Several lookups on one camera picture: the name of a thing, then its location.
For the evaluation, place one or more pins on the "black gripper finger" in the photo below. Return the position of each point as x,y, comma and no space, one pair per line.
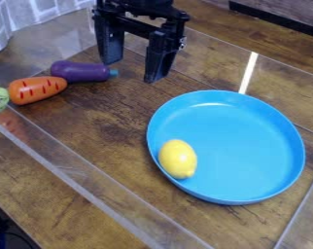
109,36
161,50

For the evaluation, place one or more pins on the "blue round tray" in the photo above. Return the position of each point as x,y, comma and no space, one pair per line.
248,147

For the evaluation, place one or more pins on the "orange toy carrot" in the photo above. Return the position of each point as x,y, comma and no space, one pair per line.
29,90

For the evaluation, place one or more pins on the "yellow toy lemon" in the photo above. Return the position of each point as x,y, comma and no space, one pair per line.
177,159

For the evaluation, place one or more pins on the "purple toy eggplant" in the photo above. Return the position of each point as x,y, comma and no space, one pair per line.
81,72

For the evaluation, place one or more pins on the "white patterned curtain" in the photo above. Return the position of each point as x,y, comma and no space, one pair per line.
22,13

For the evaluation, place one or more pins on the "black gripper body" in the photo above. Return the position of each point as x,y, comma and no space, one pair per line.
116,9

